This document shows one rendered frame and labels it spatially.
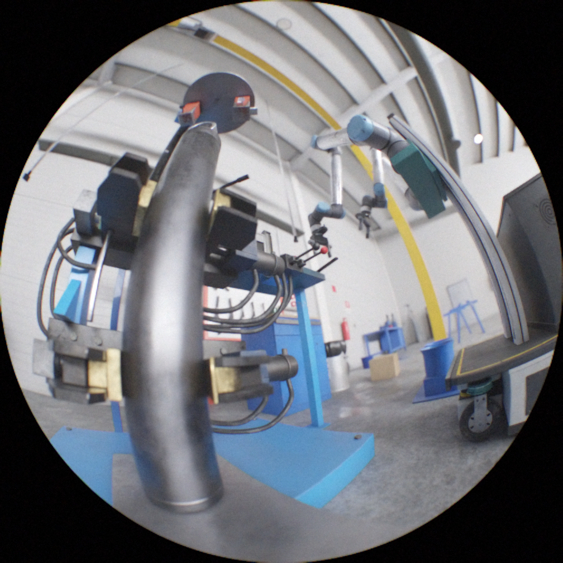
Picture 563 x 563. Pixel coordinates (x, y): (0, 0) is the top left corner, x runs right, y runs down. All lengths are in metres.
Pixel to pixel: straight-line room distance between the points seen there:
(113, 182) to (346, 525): 0.88
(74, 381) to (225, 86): 1.77
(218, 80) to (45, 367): 1.78
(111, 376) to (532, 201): 1.30
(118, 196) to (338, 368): 2.58
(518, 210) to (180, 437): 1.18
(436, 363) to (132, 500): 1.68
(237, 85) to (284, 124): 5.50
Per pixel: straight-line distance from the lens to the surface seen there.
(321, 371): 2.20
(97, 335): 0.70
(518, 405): 0.84
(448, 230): 11.75
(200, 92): 1.78
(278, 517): 0.52
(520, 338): 0.96
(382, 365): 2.84
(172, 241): 0.51
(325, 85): 7.22
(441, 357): 1.60
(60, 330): 0.73
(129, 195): 0.59
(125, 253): 0.78
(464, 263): 11.20
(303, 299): 1.43
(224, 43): 3.50
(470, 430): 0.95
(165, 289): 0.45
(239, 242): 0.69
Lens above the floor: 0.51
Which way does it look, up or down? 22 degrees up
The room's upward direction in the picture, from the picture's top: 7 degrees counter-clockwise
